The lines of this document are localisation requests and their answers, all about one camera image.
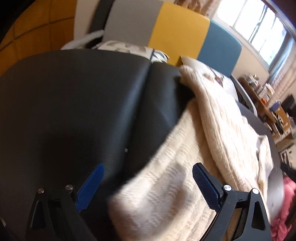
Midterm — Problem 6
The yellow upholstered panel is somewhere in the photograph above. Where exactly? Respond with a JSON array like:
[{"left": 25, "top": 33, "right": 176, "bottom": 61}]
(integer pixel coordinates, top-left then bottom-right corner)
[{"left": 148, "top": 2, "right": 210, "bottom": 66}]

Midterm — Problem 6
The cream knit sweater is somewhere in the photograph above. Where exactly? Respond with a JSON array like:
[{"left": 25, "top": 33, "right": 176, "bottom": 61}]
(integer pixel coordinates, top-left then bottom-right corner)
[{"left": 109, "top": 65, "right": 274, "bottom": 241}]

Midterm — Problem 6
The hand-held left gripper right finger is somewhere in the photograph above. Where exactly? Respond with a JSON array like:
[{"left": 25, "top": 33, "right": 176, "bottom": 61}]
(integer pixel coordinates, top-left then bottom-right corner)
[{"left": 192, "top": 163, "right": 272, "bottom": 241}]

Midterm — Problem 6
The pink cloth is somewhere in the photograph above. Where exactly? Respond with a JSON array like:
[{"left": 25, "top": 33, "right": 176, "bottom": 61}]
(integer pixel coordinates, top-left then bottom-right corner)
[{"left": 270, "top": 176, "right": 296, "bottom": 241}]

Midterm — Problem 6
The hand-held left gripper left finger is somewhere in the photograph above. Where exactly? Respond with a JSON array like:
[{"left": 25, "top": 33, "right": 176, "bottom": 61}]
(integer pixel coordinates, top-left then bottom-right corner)
[{"left": 24, "top": 163, "right": 104, "bottom": 241}]

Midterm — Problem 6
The beige curtain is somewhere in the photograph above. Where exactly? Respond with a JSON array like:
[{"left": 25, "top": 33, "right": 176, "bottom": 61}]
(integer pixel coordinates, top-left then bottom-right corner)
[{"left": 173, "top": 0, "right": 222, "bottom": 18}]

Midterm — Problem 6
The window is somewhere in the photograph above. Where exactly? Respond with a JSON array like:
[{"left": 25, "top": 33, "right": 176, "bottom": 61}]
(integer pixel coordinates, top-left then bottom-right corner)
[{"left": 217, "top": 0, "right": 294, "bottom": 67}]

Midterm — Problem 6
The black upright panel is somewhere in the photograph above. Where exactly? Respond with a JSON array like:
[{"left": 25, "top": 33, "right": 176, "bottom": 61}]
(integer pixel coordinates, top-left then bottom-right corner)
[{"left": 89, "top": 0, "right": 114, "bottom": 35}]

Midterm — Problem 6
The beige printed pillow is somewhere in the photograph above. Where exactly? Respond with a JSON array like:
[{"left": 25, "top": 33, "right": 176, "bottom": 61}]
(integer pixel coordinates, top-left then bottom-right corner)
[{"left": 97, "top": 40, "right": 154, "bottom": 61}]

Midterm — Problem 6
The grey chair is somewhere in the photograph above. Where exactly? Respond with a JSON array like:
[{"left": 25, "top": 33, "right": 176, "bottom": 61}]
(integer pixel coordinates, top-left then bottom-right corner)
[{"left": 231, "top": 76, "right": 259, "bottom": 116}]

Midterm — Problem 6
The blue upholstered panel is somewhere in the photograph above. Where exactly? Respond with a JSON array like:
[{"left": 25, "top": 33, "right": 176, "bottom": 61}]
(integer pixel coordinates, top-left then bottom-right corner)
[{"left": 196, "top": 21, "right": 242, "bottom": 78}]

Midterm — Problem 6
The cluttered wooden shelf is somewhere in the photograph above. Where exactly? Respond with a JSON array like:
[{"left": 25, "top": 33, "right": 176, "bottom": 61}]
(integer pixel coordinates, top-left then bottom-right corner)
[{"left": 238, "top": 74, "right": 296, "bottom": 139}]

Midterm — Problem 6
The white printed pillow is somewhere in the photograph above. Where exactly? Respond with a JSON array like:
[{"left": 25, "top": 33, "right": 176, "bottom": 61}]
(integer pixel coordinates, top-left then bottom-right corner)
[{"left": 180, "top": 56, "right": 238, "bottom": 100}]

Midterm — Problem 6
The white strap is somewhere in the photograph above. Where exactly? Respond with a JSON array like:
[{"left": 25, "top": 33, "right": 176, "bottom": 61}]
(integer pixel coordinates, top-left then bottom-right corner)
[{"left": 60, "top": 30, "right": 104, "bottom": 49}]

